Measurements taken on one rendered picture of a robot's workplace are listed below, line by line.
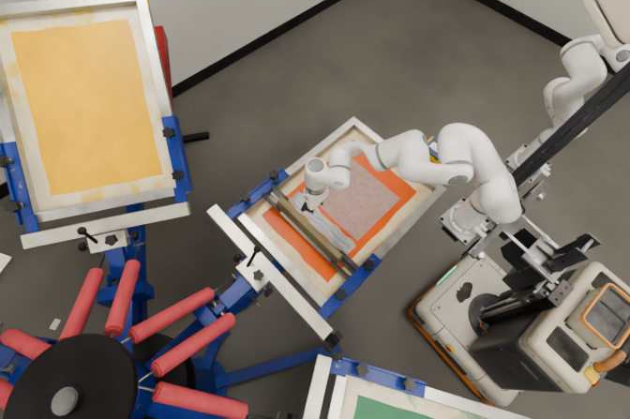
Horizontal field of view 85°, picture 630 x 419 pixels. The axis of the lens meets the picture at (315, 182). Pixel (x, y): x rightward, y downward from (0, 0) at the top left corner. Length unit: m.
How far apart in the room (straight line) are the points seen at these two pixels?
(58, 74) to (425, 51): 3.20
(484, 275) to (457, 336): 0.42
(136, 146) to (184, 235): 1.24
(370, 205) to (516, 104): 2.46
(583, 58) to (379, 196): 0.88
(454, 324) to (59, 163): 2.08
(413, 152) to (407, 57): 2.90
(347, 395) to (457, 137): 0.95
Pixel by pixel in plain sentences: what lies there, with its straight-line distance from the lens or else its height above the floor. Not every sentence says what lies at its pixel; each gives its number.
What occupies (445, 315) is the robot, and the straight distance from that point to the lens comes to 2.28.
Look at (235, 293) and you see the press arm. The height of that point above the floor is 1.04.
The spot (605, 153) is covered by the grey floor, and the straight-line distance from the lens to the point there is 3.91.
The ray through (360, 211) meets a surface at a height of 0.95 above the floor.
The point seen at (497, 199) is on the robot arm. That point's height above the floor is 1.52.
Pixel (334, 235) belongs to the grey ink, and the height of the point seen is 0.96.
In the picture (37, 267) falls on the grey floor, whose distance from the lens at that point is 3.01.
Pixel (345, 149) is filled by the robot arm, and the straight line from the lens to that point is 1.13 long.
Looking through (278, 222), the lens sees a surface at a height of 0.95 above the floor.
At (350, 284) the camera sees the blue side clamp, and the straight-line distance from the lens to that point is 1.42.
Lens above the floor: 2.37
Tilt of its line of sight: 60 degrees down
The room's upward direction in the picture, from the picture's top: 5 degrees clockwise
